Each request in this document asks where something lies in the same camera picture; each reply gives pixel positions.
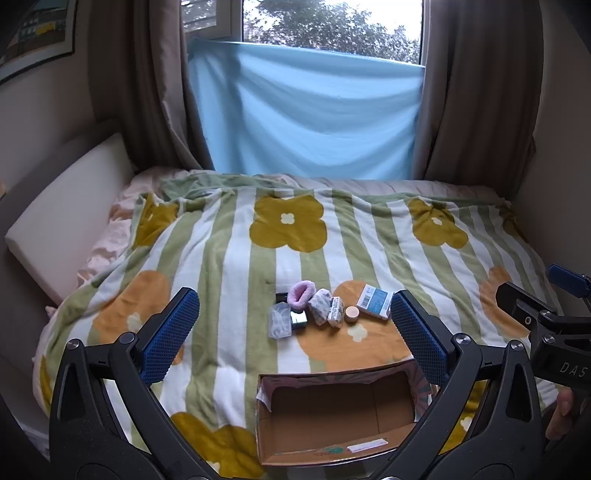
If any blue white box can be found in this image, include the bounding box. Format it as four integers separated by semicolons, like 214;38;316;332
356;284;393;320

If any small wooden cylinder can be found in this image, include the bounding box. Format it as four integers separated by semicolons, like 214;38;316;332
345;306;360;324

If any printed tissue pack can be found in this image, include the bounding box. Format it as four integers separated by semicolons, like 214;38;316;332
327;296;345;329

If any clear plastic packet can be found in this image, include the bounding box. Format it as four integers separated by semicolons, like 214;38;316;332
267;302;293;340

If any small blue cube box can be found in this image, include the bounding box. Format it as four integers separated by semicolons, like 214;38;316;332
290;310;308;331

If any person's right hand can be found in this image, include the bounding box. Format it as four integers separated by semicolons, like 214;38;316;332
546;388;574;441

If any open cardboard box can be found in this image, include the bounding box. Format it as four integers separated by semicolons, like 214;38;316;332
256;359;434;467

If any white cushion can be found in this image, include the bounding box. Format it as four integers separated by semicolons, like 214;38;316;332
5;133;133;304

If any brown right curtain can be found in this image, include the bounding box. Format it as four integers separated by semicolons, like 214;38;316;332
412;1;544;198

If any brown curtain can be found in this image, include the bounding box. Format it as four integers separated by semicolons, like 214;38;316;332
412;1;544;198
87;1;213;170

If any floral striped blanket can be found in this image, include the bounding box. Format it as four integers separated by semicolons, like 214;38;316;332
33;169;559;479

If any window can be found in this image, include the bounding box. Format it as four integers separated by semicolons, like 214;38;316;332
180;0;426;64

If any light blue cloth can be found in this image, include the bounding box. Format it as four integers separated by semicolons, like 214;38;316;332
187;39;425;181

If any brown left curtain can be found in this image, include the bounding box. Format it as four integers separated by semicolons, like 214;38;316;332
87;1;213;170

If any framed wall picture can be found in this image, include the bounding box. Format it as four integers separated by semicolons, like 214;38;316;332
1;1;78;84

